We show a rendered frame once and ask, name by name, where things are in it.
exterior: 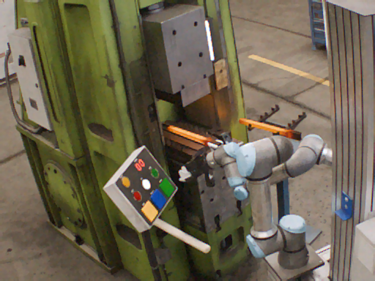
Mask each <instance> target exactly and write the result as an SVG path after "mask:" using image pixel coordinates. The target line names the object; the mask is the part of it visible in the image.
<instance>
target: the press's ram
mask: <svg viewBox="0 0 375 281"><path fill-rule="evenodd" d="M163 6H164V9H163V10H161V11H159V12H156V13H152V14H146V15H142V14H140V15H141V21H142V24H143V27H144V37H145V40H146V46H147V50H148V58H149V64H150V68H151V72H152V78H153V82H154V83H153V86H154V89H158V90H161V91H164V92H167V93H169V94H175V93H177V92H178V91H181V90H182V88H183V89H185V88H187V87H189V86H191V85H193V84H194V83H196V82H198V81H200V80H202V79H204V77H205V78H206V77H208V76H210V75H212V74H213V73H214V69H213V63H212V54H211V48H210V46H209V40H208V34H207V25H206V21H205V15H204V7H202V6H196V5H185V4H175V3H171V2H166V3H165V2H163Z"/></svg>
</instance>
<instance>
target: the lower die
mask: <svg viewBox="0 0 375 281"><path fill-rule="evenodd" d="M161 124H166V125H168V126H172V127H176V128H179V129H181V130H184V131H187V132H191V133H193V134H196V135H199V136H201V137H204V138H211V139H212V140H214V141H216V140H217V138H216V137H213V136H212V137H210V135H208V134H206V135H205V133H202V132H201V133H199V131H197V130H195V131H194V129H191V128H190V129H189V127H186V126H185V127H184V126H183V125H181V124H180V125H179V124H177V123H175V122H172V121H169V120H167V121H165V122H161ZM162 131H163V137H165V138H166V140H167V139H170V140H171V142H172V141H175V142H176V145H177V144H178V143H181V147H180V145H178V146H177V150H176V145H175V142H173V143H172V144H171V143H170V141H169V140H167V142H166V144H167V148H168V152H170V153H172V152H171V145H172V150H173V153H174V154H175V155H177V151H178V155H179V157H181V158H182V151H183V155H184V158H185V159H186V160H189V161H190V159H189V158H191V157H192V159H194V157H193V156H194V155H196V154H197V155H199V154H201V153H203V152H206V153H207V154H208V153H210V152H211V150H210V147H208V146H204V143H202V142H199V141H197V140H194V139H192V138H189V137H186V136H184V135H180V134H179V133H176V132H173V131H170V130H167V129H166V128H163V127H162ZM183 146H184V147H183ZM185 146H187V149H186V148H185ZM182 147H183V148H182Z"/></svg>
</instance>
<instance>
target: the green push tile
mask: <svg viewBox="0 0 375 281"><path fill-rule="evenodd" d="M158 187H159V188H160V189H161V190H162V192H163V193H164V195H165V196H166V197H167V198H168V197H169V196H170V195H171V193H172V192H173V191H174V188H173V187H172V186H171V184H170V183H169V182H168V180H167V179H166V178H164V180H163V181H162V182H161V183H160V185H159V186H158Z"/></svg>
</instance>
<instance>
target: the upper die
mask: <svg viewBox="0 0 375 281"><path fill-rule="evenodd" d="M154 90H155V96H156V99H159V100H162V101H165V102H169V103H171V104H174V105H175V104H176V105H180V106H182V107H184V106H186V105H187V104H189V103H191V102H193V101H196V100H198V99H200V98H202V97H204V96H205V95H207V94H209V93H210V90H209V81H208V77H206V78H205V77H204V79H202V80H200V81H198V82H196V83H194V84H193V85H191V86H189V87H187V88H185V89H183V88H182V90H181V91H178V92H177V93H175V94H169V93H167V92H164V91H161V90H158V89H154Z"/></svg>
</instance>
